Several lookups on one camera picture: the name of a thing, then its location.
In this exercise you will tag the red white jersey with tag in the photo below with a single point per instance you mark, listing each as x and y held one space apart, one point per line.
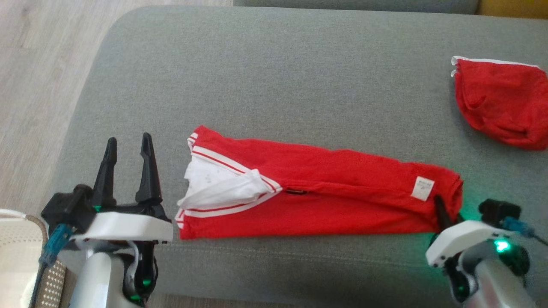
334 179

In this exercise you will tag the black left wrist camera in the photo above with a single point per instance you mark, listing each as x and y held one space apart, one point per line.
64 209

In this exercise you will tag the beige perforated laundry basket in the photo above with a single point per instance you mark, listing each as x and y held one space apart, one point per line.
17 256

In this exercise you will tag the grey sofa chaise seat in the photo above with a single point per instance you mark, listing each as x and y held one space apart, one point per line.
299 85

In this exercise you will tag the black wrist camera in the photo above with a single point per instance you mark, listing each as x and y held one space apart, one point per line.
64 209
498 210

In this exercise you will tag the yellow sofa back cushion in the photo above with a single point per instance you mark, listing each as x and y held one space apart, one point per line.
513 7

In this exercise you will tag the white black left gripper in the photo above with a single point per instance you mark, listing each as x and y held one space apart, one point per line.
128 226

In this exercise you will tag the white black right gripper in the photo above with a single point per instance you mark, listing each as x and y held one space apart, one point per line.
462 237

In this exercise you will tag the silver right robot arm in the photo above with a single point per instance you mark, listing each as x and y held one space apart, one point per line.
492 282

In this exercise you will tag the red mesh shorts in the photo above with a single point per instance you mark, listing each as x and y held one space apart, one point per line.
501 102

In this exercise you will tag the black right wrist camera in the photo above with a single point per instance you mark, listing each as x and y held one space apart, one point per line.
498 210

